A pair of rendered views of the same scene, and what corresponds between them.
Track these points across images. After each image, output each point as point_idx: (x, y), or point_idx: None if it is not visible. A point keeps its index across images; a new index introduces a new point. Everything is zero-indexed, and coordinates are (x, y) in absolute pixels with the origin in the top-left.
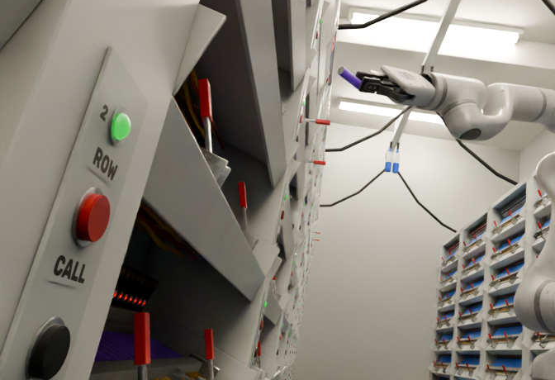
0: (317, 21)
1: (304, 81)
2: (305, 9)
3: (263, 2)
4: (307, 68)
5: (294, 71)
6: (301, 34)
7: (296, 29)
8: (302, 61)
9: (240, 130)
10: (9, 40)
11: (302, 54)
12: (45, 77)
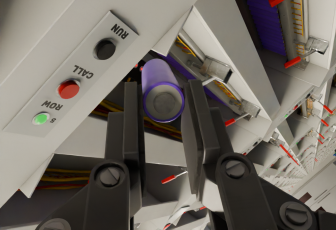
0: (71, 108)
1: None
2: (239, 70)
3: (335, 40)
4: (189, 14)
5: (233, 2)
6: (235, 50)
7: (247, 48)
8: (216, 22)
9: None
10: None
11: (221, 31)
12: None
